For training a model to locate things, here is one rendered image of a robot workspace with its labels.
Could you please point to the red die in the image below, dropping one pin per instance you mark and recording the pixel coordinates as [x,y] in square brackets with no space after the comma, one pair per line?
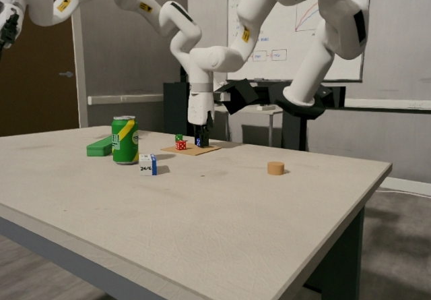
[181,145]

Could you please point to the green rectangular box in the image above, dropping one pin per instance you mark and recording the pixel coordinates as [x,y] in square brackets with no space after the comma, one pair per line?
[100,148]

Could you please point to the tan short cylinder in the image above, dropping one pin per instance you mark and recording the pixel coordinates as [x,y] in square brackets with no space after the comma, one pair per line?
[275,168]

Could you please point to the green soda can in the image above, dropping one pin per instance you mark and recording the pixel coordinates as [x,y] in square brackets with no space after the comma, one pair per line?
[125,145]

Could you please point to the tan flat mat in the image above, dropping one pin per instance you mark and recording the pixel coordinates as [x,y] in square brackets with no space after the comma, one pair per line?
[192,149]

